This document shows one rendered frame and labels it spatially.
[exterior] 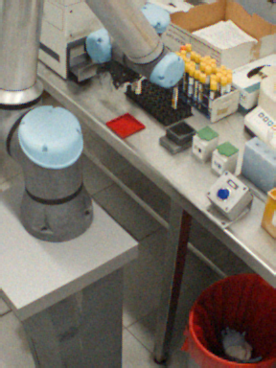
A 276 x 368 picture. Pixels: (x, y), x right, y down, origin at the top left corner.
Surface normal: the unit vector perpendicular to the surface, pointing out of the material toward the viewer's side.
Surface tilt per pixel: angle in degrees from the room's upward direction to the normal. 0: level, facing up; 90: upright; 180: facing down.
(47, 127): 7
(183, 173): 0
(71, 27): 90
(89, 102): 0
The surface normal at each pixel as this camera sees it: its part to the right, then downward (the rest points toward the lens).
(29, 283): 0.03, -0.73
